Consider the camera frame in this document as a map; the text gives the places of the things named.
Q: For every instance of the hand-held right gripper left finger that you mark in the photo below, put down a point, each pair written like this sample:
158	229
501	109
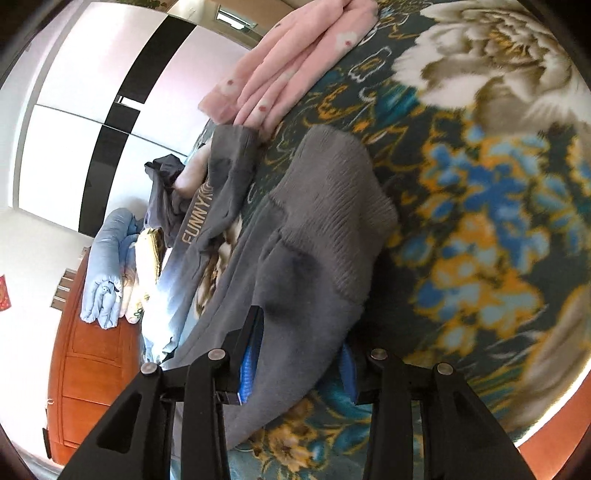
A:
247	369

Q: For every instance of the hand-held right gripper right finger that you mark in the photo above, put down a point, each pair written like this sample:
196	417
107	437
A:
348	376

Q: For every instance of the grey knit sweater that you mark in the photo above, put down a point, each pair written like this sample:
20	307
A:
318	221

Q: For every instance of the cream patterned bedding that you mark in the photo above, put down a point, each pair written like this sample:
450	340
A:
143	272

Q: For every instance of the wooden headboard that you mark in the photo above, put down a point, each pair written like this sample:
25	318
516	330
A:
87	369

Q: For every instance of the grey printed garment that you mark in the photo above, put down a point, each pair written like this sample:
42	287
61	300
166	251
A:
221	203

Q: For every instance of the light blue folded quilt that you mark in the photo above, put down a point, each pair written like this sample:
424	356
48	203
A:
104	272

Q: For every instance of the dark grey garment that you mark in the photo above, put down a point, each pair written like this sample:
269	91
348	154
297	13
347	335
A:
164	180

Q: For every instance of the floral printed blanket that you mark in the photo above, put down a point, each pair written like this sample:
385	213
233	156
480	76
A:
471	194

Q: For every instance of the white and black wardrobe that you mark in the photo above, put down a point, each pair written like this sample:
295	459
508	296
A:
106	115

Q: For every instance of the pink floral garment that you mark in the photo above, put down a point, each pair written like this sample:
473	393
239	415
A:
286	69

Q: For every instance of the red wall decoration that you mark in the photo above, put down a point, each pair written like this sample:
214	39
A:
3	293

